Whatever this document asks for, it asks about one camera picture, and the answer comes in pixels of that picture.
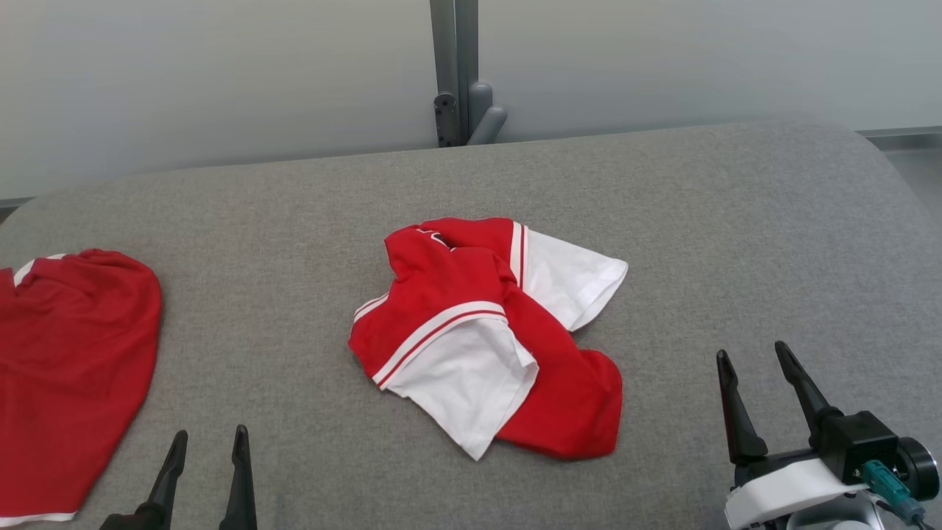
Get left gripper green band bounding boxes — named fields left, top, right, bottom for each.
left=99, top=425, right=259, bottom=530

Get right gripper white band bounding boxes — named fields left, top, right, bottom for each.
left=717, top=341, right=941, bottom=530

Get red and white jersey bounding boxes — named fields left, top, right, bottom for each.
left=348, top=216, right=629, bottom=462

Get teal connector on right gripper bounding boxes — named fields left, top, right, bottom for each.
left=860, top=460, right=929, bottom=528

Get red shorts with white trim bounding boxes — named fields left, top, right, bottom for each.
left=0, top=249, right=163, bottom=528

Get grey partition bottom rail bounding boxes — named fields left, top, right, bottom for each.
left=857, top=127, right=942, bottom=152

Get grey metal partition post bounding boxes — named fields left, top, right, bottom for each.
left=430, top=0, right=509, bottom=148

